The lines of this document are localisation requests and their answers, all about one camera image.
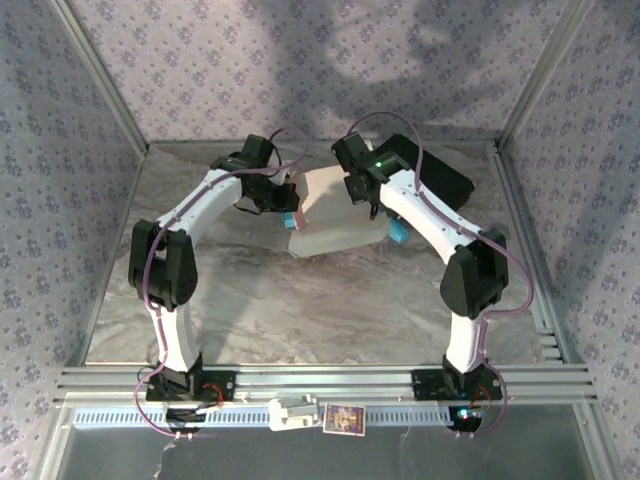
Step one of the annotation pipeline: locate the pink paper box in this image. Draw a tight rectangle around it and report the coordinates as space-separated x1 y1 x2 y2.
287 167 391 259

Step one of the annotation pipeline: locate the black ribbed hard case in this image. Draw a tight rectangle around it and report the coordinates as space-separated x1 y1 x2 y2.
372 133 477 212

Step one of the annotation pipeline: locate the small picture card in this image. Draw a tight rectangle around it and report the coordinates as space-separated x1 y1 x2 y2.
323 403 367 436

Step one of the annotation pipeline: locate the black controller board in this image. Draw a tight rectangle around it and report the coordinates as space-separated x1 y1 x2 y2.
163 407 207 434
446 405 487 432

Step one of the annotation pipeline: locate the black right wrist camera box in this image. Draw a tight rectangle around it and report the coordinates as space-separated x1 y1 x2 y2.
331 131 375 175

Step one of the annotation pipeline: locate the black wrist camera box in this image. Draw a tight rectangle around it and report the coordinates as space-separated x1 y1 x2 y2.
241 133 277 167
331 131 375 175

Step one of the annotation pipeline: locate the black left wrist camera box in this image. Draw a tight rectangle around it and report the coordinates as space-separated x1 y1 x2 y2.
241 133 277 167

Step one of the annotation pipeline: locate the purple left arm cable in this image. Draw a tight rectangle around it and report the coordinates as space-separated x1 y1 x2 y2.
133 125 309 441

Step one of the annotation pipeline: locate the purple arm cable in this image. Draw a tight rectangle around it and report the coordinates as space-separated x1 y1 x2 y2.
347 110 535 441
133 125 309 441

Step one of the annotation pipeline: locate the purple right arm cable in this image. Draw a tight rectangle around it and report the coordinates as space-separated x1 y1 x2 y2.
347 110 535 441

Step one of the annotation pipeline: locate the aluminium extrusion frame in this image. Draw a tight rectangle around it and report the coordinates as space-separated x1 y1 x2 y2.
32 0 626 480

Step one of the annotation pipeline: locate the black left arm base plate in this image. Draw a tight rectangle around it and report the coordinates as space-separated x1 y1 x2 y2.
144 368 237 403

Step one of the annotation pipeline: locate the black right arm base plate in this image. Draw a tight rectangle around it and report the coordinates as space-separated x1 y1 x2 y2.
409 368 504 402

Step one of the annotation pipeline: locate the white plastic bracket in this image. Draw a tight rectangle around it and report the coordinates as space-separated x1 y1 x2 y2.
268 393 321 433

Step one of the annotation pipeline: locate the slotted light blue cable duct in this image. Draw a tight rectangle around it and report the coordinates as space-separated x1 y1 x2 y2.
72 405 464 429

